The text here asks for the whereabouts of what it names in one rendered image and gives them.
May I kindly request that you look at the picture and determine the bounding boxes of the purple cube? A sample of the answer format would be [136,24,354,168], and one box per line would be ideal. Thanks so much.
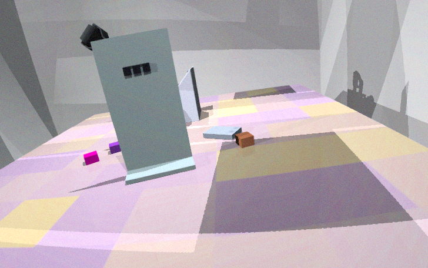
[109,142,121,154]

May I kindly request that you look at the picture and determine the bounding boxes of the magenta block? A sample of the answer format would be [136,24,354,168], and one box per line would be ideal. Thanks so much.
[83,151,99,166]

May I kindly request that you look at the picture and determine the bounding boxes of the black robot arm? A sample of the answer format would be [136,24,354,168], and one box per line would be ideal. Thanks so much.
[80,24,109,51]

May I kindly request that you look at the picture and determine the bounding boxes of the small brown block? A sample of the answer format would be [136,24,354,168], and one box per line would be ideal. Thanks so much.
[235,132,255,148]

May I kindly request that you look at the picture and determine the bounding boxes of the grey panel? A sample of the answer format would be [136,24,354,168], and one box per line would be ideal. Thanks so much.
[91,28,196,185]

